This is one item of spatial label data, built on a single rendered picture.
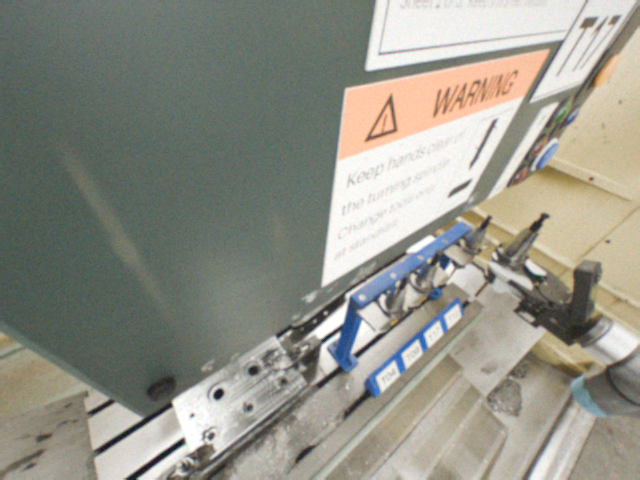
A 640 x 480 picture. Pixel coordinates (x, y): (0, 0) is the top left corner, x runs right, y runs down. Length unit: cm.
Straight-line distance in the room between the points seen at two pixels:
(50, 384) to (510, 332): 178
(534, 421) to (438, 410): 37
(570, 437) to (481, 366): 28
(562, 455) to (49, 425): 158
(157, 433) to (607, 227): 139
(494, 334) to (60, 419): 157
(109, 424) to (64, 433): 36
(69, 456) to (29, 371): 45
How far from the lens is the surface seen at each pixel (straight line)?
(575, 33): 26
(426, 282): 71
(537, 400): 144
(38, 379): 158
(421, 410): 110
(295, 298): 15
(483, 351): 131
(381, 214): 16
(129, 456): 95
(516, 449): 132
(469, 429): 121
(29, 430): 137
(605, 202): 117
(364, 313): 64
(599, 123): 112
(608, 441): 248
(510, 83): 21
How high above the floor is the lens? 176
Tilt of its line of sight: 46 degrees down
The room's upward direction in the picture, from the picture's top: 5 degrees clockwise
